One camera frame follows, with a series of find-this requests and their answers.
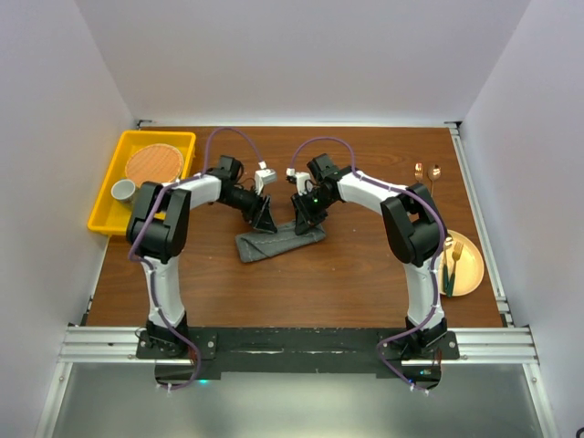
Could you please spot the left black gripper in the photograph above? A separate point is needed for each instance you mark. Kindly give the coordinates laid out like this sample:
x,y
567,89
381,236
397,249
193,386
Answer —
x,y
258,213

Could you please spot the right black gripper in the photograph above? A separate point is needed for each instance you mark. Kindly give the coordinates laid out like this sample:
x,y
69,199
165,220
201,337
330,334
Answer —
x,y
312,219

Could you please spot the grey cloth napkin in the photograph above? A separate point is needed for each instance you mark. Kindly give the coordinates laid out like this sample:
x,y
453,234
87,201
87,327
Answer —
x,y
256,246

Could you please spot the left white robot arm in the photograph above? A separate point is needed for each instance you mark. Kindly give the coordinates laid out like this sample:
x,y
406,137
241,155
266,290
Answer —
x,y
158,230

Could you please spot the orange woven coaster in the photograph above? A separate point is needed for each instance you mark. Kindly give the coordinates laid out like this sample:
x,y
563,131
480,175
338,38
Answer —
x,y
157,163

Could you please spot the rose gold fork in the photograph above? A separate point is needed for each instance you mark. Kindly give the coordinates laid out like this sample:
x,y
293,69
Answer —
x,y
418,172

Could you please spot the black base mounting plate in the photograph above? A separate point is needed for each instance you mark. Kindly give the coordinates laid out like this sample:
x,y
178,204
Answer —
x,y
377,351

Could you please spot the rose gold spoon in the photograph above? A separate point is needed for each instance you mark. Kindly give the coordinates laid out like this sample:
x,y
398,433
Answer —
x,y
434,173

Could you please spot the grey ceramic cup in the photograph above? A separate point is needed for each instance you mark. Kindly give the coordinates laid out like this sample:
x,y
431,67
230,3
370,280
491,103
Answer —
x,y
124,191

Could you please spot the yellow plastic tray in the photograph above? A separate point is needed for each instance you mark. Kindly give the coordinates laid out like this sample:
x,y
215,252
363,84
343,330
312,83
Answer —
x,y
110,217

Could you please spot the golden round plate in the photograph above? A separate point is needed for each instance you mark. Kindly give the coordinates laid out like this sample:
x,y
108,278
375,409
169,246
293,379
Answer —
x,y
470,269

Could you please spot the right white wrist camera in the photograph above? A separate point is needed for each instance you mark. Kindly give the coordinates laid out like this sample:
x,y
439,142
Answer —
x,y
302,180

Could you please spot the gold fork green handle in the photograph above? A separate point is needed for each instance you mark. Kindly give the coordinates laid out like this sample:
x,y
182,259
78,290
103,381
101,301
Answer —
x,y
456,255

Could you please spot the aluminium frame rail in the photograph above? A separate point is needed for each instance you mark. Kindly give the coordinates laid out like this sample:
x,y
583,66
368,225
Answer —
x,y
509,345

